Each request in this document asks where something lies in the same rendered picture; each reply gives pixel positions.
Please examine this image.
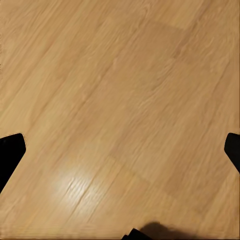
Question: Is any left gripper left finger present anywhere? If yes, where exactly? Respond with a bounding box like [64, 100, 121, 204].
[0, 133, 26, 193]

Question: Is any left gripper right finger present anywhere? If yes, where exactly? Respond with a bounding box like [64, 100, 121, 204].
[224, 132, 240, 173]

